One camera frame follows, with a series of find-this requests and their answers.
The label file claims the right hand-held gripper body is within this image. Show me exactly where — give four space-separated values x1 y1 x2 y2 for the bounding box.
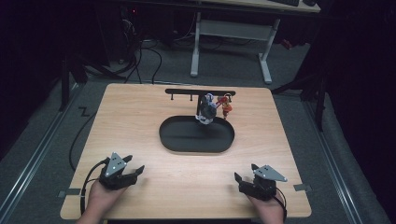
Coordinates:
238 164 289 202

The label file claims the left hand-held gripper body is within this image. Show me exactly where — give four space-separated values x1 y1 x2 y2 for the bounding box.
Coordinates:
99 151 140 191

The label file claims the black hook rack with tray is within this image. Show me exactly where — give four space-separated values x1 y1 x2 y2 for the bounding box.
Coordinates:
158 88 236 154

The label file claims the red figure keychain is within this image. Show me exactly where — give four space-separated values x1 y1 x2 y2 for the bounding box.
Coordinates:
216 92 234 121

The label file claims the black plush doll keychain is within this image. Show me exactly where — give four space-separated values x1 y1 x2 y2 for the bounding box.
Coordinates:
194 92 219 126

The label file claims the person's right hand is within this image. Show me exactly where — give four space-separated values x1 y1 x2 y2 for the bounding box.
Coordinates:
247 193 286 223

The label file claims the person's left hand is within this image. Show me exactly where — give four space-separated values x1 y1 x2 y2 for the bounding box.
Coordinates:
88 179 127 217

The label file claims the grey tape strip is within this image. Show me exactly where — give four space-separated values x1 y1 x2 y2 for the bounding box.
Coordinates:
57 188 83 199
292 183 313 192

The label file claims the black metal stand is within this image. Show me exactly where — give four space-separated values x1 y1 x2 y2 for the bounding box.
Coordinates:
271 69 329 133

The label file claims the red object under desk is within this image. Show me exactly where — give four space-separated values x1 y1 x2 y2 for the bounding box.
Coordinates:
280 38 294 51

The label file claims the white-legged wooden desk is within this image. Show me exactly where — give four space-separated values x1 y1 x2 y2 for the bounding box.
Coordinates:
189 0 321 85

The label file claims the black keyboard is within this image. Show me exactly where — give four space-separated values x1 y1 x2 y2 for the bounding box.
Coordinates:
269 0 301 7

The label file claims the right hand-held gripper cable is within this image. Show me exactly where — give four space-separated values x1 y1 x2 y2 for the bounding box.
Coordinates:
274 186 289 223

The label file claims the hand-held gripper cable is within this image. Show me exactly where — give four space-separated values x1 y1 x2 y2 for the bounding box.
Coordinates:
79 160 110 217
274 186 289 223

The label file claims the left hand-held gripper cable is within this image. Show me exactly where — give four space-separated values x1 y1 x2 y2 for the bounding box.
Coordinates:
79 160 110 217

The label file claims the black floor cable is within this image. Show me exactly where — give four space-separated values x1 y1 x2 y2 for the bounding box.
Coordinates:
68 111 98 173

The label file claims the metal floor rail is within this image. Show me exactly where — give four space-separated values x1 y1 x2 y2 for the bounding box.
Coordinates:
302 99 364 224
0 83 81 220

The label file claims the bundle of black floor cables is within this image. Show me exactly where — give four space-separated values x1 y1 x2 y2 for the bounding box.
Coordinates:
116 17 163 85

